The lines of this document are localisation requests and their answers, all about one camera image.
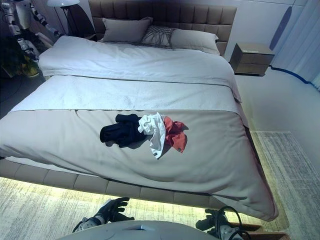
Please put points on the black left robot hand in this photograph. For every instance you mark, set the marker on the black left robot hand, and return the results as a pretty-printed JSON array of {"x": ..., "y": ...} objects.
[{"x": 113, "y": 206}]

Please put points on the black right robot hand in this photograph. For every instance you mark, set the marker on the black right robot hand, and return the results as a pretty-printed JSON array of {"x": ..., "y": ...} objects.
[{"x": 210, "y": 222}]

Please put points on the black garment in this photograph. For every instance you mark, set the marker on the black garment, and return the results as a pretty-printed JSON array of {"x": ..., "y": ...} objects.
[{"x": 120, "y": 132}]

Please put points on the white garment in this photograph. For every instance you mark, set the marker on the white garment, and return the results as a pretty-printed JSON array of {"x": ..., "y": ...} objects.
[{"x": 155, "y": 135}]

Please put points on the red garment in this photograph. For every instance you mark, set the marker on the red garment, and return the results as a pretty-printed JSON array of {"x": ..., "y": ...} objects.
[{"x": 176, "y": 140}]

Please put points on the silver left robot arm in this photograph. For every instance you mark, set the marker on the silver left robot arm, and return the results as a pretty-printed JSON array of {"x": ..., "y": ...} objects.
[{"x": 88, "y": 223}]

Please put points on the brown laundry basket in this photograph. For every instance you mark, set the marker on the brown laundry basket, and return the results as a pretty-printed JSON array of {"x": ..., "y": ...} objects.
[{"x": 272, "y": 235}]

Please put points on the grey robot torso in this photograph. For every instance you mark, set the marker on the grey robot torso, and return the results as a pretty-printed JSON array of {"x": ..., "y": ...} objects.
[{"x": 137, "y": 231}]

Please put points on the grey striped rug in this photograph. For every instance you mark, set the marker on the grey striped rug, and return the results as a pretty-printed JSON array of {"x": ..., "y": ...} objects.
[{"x": 280, "y": 170}]

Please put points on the white textured blanket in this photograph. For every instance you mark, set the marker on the white textured blanket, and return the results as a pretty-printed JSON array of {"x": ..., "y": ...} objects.
[{"x": 125, "y": 92}]

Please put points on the white duvet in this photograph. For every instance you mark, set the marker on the white duvet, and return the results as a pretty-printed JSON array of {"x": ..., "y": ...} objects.
[{"x": 120, "y": 60}]

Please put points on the brown wooden nightstand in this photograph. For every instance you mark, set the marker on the brown wooden nightstand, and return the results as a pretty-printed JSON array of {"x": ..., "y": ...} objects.
[{"x": 250, "y": 58}]

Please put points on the patterned grey cushion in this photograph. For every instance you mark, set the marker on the patterned grey cushion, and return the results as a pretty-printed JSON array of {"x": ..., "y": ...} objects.
[{"x": 157, "y": 36}]

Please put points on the green plant in yellow pot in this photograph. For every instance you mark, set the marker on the green plant in yellow pot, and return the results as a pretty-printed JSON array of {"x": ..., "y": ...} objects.
[{"x": 15, "y": 60}]

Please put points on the beige pillow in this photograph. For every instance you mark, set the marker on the beige pillow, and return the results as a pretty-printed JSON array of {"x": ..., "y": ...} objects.
[
  {"x": 122, "y": 30},
  {"x": 195, "y": 40}
]

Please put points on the white curtain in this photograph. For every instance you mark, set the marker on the white curtain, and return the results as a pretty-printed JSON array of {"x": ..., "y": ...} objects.
[{"x": 300, "y": 37}]

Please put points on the white floor lamp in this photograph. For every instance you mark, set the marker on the white floor lamp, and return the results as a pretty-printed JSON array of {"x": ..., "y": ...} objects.
[{"x": 62, "y": 3}]

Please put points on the white humanoid robot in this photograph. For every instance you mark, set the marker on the white humanoid robot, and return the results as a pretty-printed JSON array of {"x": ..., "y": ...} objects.
[{"x": 23, "y": 15}]

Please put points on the brown upholstered bed frame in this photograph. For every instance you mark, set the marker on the brown upholstered bed frame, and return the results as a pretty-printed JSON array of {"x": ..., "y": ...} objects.
[{"x": 160, "y": 12}]

